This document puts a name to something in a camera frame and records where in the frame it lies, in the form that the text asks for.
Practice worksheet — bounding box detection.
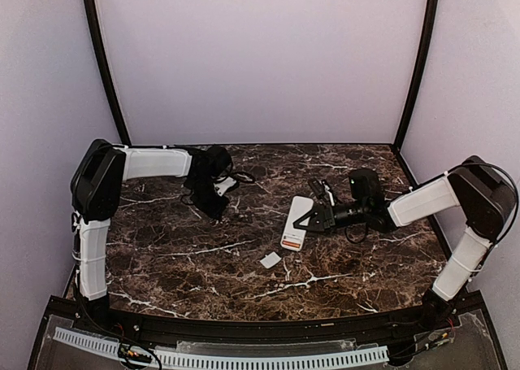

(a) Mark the white slotted cable duct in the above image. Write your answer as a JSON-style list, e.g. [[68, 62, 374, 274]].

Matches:
[[53, 327, 389, 369]]

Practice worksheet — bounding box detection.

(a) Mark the black frame post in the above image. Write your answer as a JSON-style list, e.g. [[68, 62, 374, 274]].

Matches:
[[83, 0, 132, 146], [392, 0, 439, 151]]

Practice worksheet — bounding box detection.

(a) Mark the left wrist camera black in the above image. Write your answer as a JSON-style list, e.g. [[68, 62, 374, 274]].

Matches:
[[214, 176, 239, 196]]

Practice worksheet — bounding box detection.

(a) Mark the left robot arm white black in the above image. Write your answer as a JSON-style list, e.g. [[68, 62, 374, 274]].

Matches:
[[70, 139, 239, 302]]

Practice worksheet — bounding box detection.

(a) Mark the orange battery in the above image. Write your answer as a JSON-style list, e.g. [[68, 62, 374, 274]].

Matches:
[[281, 241, 301, 250]]

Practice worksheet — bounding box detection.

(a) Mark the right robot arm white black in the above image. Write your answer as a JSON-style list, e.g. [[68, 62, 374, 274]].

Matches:
[[280, 155, 519, 304]]

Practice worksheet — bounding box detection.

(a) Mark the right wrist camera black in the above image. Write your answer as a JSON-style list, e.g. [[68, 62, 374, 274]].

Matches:
[[308, 178, 328, 200]]

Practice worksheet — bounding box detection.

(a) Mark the left black frame post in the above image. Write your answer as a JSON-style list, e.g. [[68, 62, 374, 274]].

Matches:
[[83, 0, 132, 146]]

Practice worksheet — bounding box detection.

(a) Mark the white battery cover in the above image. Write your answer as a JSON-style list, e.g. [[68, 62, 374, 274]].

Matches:
[[260, 252, 281, 269]]

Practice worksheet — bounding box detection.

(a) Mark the white remote control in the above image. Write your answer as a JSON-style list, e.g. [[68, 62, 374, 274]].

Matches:
[[280, 196, 314, 251]]

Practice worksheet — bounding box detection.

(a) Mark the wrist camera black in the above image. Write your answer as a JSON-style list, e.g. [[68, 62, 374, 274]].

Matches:
[[308, 178, 328, 200], [214, 176, 239, 196]]

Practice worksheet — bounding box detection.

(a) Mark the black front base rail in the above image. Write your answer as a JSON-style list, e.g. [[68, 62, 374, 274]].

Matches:
[[28, 292, 506, 369]]

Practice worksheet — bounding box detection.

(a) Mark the right black frame post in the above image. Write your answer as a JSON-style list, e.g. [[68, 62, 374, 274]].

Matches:
[[392, 0, 439, 151]]

